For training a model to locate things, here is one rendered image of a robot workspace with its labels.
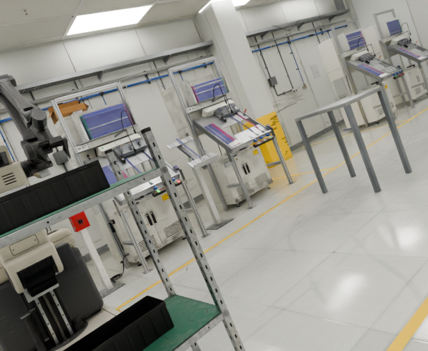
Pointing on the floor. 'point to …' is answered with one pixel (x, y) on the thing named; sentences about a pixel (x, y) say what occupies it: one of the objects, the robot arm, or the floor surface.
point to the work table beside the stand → (354, 136)
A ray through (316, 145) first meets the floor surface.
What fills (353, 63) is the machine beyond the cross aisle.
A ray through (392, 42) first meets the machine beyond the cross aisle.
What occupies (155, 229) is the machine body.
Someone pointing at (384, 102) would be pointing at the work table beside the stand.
